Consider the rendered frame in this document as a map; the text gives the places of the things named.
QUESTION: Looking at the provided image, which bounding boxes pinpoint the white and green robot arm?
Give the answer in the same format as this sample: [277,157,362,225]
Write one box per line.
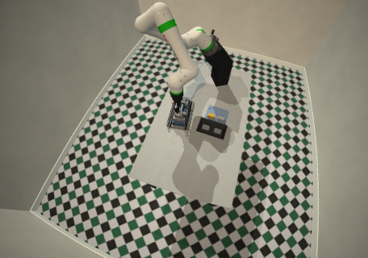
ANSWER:
[135,2,219,100]

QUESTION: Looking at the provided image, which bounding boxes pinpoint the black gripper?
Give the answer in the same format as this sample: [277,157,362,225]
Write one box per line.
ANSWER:
[173,98,182,116]

